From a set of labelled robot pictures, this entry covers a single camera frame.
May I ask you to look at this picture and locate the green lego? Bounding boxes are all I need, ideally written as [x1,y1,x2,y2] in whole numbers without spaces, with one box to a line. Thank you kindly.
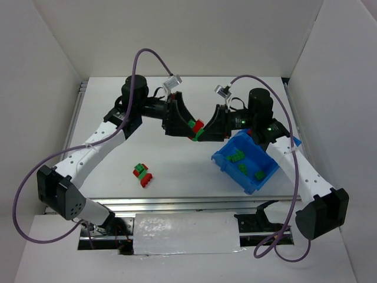
[188,120,196,128]

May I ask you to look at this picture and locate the red brick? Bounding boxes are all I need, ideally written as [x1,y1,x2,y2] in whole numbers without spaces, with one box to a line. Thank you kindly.
[191,119,204,142]

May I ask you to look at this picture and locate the green rounded lego brick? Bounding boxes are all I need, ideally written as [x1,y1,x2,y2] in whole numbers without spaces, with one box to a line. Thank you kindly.
[226,153,243,163]

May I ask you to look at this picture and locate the small green lego cube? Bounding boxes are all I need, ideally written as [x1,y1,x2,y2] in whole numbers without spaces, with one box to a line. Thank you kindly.
[238,163,248,176]

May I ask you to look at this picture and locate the green 2x4 lego brick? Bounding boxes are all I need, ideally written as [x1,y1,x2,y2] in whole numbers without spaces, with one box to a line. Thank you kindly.
[254,170,266,181]

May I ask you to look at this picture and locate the green 2x3 lego brick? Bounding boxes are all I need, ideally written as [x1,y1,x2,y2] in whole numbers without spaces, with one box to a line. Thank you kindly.
[232,149,245,162]

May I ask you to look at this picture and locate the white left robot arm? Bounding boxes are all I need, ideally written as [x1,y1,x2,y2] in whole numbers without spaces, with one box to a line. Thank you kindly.
[37,75,194,233]

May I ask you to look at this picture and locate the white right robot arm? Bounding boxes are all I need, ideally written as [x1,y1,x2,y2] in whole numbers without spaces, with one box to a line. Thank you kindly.
[199,88,349,241]

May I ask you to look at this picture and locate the blue plastic divided bin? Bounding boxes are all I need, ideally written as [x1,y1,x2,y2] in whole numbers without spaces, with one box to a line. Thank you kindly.
[211,129,294,195]

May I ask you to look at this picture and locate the green lego brick lower stack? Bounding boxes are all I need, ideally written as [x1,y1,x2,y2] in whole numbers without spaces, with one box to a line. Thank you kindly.
[133,163,148,180]

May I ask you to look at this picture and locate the red long toothed lego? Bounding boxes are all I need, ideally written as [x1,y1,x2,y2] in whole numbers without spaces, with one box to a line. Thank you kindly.
[140,173,153,188]

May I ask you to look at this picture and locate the white foil cover sheet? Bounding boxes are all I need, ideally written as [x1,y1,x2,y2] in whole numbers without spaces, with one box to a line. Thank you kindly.
[133,212,242,255]

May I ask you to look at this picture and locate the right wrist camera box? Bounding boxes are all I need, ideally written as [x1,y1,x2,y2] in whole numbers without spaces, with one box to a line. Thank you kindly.
[214,85,232,100]

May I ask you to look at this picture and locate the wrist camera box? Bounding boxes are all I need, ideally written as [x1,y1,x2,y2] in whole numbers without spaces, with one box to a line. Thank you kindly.
[163,75,182,91]
[214,85,232,100]

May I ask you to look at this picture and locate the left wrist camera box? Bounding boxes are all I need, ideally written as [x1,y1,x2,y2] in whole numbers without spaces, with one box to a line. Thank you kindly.
[163,75,182,91]

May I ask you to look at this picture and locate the aluminium front rail frame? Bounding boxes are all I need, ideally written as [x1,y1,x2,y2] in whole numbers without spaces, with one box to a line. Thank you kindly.
[94,196,292,215]

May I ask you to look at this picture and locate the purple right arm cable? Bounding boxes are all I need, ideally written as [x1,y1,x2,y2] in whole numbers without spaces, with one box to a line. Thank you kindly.
[229,74,312,262]

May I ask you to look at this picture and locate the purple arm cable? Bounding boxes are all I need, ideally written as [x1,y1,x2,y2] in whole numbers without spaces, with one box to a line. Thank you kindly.
[229,74,312,262]
[12,48,177,251]

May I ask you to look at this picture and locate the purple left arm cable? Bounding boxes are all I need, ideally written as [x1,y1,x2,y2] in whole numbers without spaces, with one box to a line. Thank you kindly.
[12,48,177,251]

